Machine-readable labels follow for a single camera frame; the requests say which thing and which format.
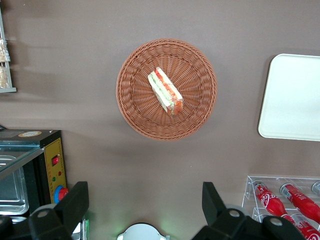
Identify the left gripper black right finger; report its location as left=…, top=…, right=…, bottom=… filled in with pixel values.
left=192, top=181, right=306, bottom=240

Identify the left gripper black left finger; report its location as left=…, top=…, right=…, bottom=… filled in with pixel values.
left=28, top=181, right=90, bottom=240

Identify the triangle sandwich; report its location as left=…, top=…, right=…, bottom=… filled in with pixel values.
left=146, top=66, right=185, bottom=118

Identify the brown round wicker basket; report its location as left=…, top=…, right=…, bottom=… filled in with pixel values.
left=115, top=37, right=218, bottom=142

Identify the cream rectangular tray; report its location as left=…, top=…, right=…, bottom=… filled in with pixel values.
left=257, top=53, right=320, bottom=142

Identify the red blue warmer knob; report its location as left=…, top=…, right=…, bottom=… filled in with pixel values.
left=54, top=184, right=70, bottom=203

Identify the silver metal container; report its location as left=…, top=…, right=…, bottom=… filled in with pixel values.
left=73, top=217, right=91, bottom=240

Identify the clear acrylic bottle rack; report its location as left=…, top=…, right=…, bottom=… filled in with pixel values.
left=241, top=174, right=320, bottom=240

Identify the stainless steel warmer pan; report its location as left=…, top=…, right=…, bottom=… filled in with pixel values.
left=0, top=154, right=30, bottom=216

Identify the black food warmer yellow panel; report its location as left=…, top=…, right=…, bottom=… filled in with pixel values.
left=0, top=128, right=69, bottom=223

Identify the grey snack shelf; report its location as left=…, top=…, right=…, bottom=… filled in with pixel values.
left=0, top=4, right=18, bottom=94

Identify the clear bag of snacks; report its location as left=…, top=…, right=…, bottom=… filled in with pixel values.
left=0, top=38, right=11, bottom=63
left=0, top=65, right=10, bottom=89

